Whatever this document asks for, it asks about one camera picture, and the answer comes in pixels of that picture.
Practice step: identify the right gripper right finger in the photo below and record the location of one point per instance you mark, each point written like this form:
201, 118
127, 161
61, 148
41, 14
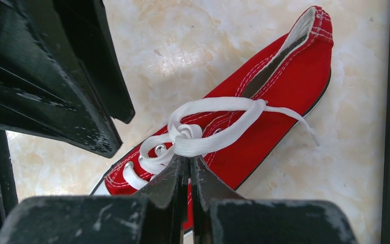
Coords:
220, 215

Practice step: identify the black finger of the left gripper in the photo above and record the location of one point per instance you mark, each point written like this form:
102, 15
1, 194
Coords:
45, 90

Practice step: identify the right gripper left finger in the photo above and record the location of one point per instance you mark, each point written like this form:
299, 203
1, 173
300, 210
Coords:
154, 214

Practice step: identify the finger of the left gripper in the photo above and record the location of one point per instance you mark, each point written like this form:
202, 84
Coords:
86, 26

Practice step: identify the red canvas sneaker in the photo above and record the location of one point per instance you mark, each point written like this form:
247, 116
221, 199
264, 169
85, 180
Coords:
237, 124

